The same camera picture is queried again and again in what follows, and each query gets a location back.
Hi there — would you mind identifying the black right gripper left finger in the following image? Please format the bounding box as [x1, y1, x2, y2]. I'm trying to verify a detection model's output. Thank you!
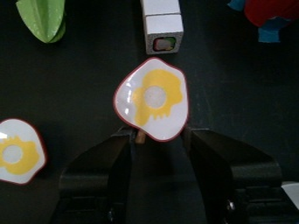
[49, 125, 137, 224]

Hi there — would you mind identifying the red toy with blue fins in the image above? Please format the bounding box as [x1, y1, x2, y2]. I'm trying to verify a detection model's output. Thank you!
[227, 0, 299, 44]

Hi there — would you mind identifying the white toy sushi roll block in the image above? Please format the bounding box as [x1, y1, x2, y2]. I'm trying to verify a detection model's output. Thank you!
[139, 0, 184, 55]

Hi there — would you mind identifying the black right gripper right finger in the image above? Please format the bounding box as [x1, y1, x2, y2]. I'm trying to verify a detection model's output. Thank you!
[181, 125, 299, 224]

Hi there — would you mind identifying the white object at table edge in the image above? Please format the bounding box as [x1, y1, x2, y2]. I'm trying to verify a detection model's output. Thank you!
[280, 181, 299, 210]

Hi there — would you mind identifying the green toy leaf vegetable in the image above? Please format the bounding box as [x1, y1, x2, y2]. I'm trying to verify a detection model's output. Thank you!
[15, 0, 68, 45]

